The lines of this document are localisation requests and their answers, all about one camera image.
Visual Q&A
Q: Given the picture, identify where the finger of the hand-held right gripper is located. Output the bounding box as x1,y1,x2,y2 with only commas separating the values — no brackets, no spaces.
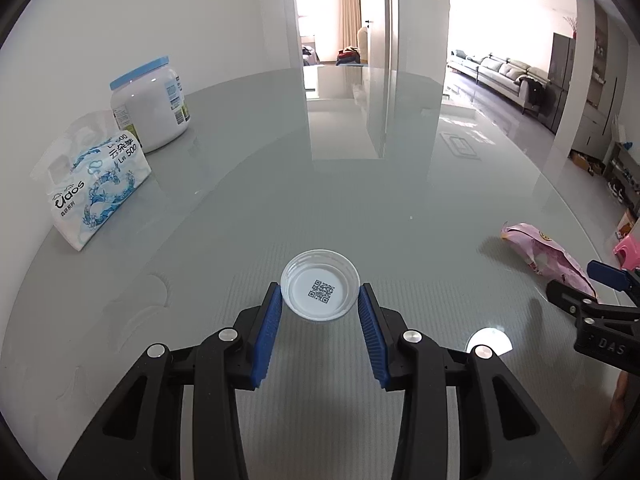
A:
587,260,640,292
546,280,602,317

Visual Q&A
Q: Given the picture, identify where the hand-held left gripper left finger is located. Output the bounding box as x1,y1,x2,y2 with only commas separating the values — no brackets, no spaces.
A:
65,281,285,480

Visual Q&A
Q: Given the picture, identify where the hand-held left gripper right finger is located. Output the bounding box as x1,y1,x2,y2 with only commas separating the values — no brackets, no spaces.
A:
358,282,560,480

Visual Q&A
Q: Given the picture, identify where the pink snack packet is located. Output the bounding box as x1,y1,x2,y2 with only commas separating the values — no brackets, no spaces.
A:
501,221,599,302

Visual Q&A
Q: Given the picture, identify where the white plastic lid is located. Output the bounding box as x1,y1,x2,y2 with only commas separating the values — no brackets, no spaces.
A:
280,249,361,322

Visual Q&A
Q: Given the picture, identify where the person's right hand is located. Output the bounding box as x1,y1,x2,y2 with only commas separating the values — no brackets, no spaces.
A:
601,372,635,450

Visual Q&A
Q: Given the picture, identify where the pink plastic stool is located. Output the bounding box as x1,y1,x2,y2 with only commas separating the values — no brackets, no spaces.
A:
612,236,640,271

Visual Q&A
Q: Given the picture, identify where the shoe rack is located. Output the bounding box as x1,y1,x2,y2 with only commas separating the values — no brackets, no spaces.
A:
602,140,640,212

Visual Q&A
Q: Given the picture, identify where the cardboard box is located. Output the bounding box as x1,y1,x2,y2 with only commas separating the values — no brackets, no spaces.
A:
571,152,604,177

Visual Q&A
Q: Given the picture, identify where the dark grey refrigerator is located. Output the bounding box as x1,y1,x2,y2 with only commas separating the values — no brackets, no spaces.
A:
547,32,577,135

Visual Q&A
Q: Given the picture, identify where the blue patterned tissue pack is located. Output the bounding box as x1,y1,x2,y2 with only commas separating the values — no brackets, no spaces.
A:
30,110,152,252

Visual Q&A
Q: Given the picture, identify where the grey sofa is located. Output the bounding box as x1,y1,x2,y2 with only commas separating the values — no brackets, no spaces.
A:
447,51,549,116

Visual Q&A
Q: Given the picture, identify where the white jar with blue lid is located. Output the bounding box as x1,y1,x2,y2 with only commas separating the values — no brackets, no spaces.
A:
110,56,192,154

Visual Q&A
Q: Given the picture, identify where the beige curtain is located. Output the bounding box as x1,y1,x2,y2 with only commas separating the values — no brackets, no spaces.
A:
339,0,363,62

